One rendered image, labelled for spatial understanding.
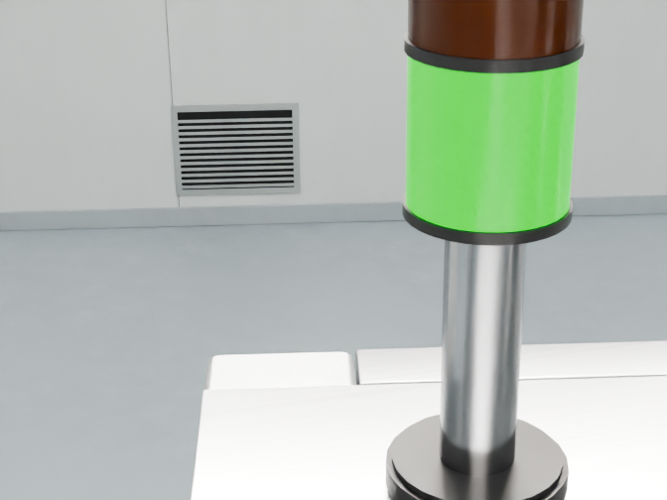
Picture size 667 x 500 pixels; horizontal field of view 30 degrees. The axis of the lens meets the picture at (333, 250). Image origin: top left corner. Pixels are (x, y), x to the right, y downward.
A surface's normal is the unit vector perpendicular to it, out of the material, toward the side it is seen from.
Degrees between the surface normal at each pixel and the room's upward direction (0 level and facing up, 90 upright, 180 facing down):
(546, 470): 0
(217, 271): 0
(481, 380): 90
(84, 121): 90
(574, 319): 0
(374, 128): 90
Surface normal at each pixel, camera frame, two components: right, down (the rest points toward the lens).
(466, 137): -0.35, 0.38
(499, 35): -0.04, 0.40
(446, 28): -0.62, 0.32
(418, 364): -0.01, -0.91
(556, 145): 0.68, 0.29
